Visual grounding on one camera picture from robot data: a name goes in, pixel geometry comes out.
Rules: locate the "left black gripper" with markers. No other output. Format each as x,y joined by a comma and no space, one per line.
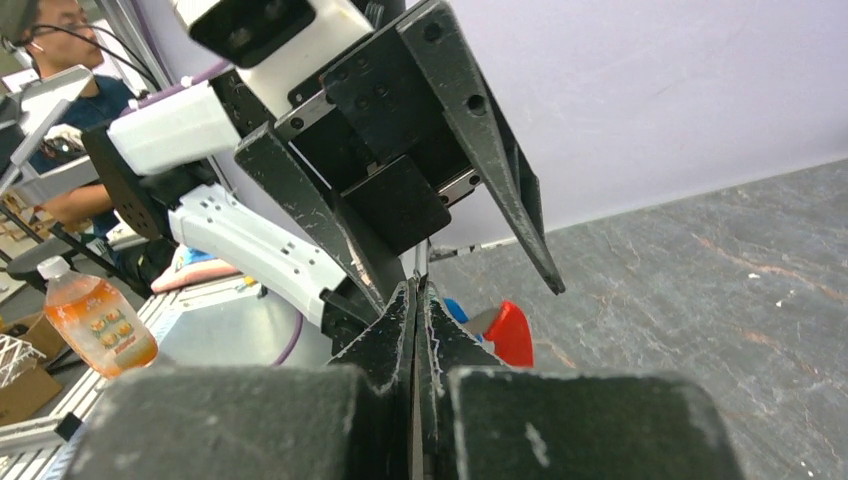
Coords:
364,163

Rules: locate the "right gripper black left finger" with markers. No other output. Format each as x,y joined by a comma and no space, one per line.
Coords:
347,419

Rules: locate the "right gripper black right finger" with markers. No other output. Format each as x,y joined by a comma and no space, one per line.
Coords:
485,420

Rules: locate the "key with blue tag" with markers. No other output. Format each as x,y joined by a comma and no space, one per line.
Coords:
456,311

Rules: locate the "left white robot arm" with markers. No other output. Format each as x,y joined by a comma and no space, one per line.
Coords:
169,167

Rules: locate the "pink and blue cloths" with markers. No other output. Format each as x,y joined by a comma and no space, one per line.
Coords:
189,267

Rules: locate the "orange drink bottle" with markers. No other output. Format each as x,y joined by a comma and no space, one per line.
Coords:
95,320

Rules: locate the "cardboard box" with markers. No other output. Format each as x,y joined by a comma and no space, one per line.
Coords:
36,387

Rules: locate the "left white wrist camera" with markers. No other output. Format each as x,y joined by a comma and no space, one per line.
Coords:
274,45

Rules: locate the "white toothed cable duct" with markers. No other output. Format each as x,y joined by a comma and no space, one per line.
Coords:
159,314

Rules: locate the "white wire basket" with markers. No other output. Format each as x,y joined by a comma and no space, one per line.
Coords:
17,357

